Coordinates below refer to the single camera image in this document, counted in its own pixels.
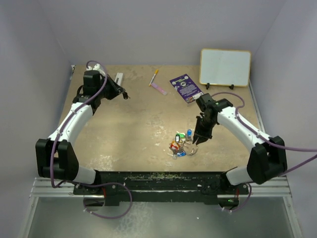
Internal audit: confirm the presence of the yellow framed whiteboard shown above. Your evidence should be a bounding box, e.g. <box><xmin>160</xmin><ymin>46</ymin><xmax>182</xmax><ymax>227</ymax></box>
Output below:
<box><xmin>199</xmin><ymin>49</ymin><xmax>252</xmax><ymax>87</ymax></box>

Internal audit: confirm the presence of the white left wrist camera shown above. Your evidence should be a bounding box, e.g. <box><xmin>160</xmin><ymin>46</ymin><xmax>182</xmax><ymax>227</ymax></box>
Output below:
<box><xmin>86</xmin><ymin>63</ymin><xmax>106</xmax><ymax>75</ymax></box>

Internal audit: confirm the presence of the large metal keyring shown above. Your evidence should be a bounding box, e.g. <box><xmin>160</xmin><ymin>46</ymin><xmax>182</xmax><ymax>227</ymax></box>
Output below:
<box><xmin>182</xmin><ymin>143</ymin><xmax>198</xmax><ymax>156</ymax></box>

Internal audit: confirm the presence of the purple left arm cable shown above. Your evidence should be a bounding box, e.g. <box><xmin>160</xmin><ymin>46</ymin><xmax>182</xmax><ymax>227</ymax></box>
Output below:
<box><xmin>49</xmin><ymin>60</ymin><xmax>133</xmax><ymax>220</ymax></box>

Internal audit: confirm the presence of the yellow capped marker pen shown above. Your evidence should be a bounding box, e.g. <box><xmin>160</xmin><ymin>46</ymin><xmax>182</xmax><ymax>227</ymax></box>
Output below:
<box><xmin>149</xmin><ymin>69</ymin><xmax>159</xmax><ymax>87</ymax></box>

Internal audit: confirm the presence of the black whiteboard stand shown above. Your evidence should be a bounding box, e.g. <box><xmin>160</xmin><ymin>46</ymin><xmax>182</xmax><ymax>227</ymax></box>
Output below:
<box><xmin>205</xmin><ymin>83</ymin><xmax>234</xmax><ymax>90</ymax></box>

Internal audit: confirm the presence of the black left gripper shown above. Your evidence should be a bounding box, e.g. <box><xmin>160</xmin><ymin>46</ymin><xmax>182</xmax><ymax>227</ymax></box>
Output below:
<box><xmin>96</xmin><ymin>74</ymin><xmax>125</xmax><ymax>101</ymax></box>

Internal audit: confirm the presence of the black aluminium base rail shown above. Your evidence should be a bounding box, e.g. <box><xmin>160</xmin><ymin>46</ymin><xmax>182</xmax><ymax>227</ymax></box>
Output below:
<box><xmin>31</xmin><ymin>171</ymin><xmax>291</xmax><ymax>206</ymax></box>

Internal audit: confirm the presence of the pink translucent lead case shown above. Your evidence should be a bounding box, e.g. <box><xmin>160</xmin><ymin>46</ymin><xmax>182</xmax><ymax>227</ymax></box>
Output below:
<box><xmin>151</xmin><ymin>83</ymin><xmax>167</xmax><ymax>95</ymax></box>

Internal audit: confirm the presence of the black white key tag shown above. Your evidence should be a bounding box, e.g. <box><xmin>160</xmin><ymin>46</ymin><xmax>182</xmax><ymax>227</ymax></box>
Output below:
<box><xmin>123</xmin><ymin>92</ymin><xmax>130</xmax><ymax>100</ymax></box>

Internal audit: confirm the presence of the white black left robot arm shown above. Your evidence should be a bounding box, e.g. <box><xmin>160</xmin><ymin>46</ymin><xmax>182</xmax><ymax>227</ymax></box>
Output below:
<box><xmin>35</xmin><ymin>67</ymin><xmax>129</xmax><ymax>194</ymax></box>

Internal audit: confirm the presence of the white stapler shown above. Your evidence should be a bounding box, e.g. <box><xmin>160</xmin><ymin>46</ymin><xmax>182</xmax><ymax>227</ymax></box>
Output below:
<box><xmin>114</xmin><ymin>72</ymin><xmax>123</xmax><ymax>86</ymax></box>

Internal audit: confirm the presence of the purple paperback book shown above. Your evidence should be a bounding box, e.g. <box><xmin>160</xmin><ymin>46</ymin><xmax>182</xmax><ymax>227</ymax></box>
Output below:
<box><xmin>169</xmin><ymin>74</ymin><xmax>204</xmax><ymax>105</ymax></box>

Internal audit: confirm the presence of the large blue key tag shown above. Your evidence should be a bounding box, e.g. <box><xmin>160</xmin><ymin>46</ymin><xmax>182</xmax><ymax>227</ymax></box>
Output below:
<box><xmin>186</xmin><ymin>129</ymin><xmax>192</xmax><ymax>139</ymax></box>

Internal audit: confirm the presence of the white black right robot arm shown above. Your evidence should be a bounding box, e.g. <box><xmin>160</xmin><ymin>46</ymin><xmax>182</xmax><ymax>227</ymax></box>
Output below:
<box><xmin>193</xmin><ymin>94</ymin><xmax>287</xmax><ymax>194</ymax></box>

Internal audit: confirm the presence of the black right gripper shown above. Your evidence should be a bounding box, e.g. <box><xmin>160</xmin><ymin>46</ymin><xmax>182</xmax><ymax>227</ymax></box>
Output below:
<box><xmin>193</xmin><ymin>115</ymin><xmax>216</xmax><ymax>144</ymax></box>

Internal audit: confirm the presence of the small blue key tag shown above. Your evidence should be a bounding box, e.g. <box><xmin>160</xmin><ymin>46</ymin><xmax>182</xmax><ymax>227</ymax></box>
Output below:
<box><xmin>176</xmin><ymin>151</ymin><xmax>186</xmax><ymax>157</ymax></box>

